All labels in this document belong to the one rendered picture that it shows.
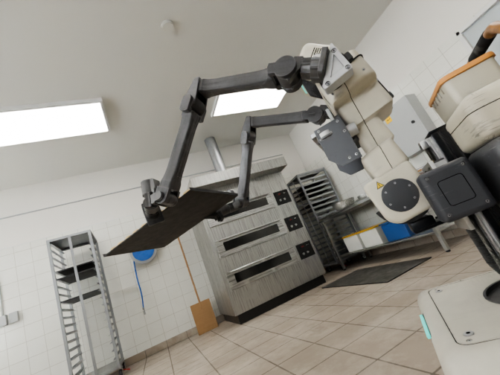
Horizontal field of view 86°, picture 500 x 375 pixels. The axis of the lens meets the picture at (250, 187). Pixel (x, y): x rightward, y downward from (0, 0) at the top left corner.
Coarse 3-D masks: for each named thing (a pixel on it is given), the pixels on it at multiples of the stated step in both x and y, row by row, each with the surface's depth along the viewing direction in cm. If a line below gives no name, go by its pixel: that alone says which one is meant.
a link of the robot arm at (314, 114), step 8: (296, 112) 134; (304, 112) 129; (312, 112) 127; (320, 112) 125; (248, 120) 145; (256, 120) 144; (264, 120) 142; (272, 120) 140; (280, 120) 138; (288, 120) 136; (296, 120) 134; (304, 120) 131; (312, 120) 127; (248, 128) 145
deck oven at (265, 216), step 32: (256, 192) 418; (288, 192) 435; (224, 224) 382; (256, 224) 397; (288, 224) 412; (224, 256) 363; (256, 256) 379; (288, 256) 390; (224, 288) 357; (256, 288) 362; (288, 288) 375
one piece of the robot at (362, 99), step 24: (360, 72) 89; (336, 96) 92; (360, 96) 94; (384, 96) 91; (360, 120) 94; (384, 120) 104; (360, 144) 99; (384, 144) 87; (384, 168) 86; (408, 168) 83; (384, 192) 86; (408, 192) 83; (384, 216) 86; (408, 216) 82
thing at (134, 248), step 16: (192, 192) 112; (208, 192) 120; (224, 192) 133; (176, 208) 119; (192, 208) 129; (208, 208) 140; (160, 224) 127; (176, 224) 138; (192, 224) 151; (128, 240) 125; (144, 240) 137; (160, 240) 149
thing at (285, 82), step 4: (300, 56) 88; (296, 60) 88; (300, 60) 88; (300, 64) 87; (300, 68) 88; (296, 72) 88; (300, 72) 89; (292, 76) 88; (296, 76) 89; (300, 76) 92; (280, 80) 91; (284, 80) 89; (288, 80) 88; (292, 80) 90; (296, 80) 91; (300, 80) 92; (284, 84) 91; (288, 84) 91; (292, 84) 91; (296, 84) 92; (288, 88) 93; (292, 88) 92
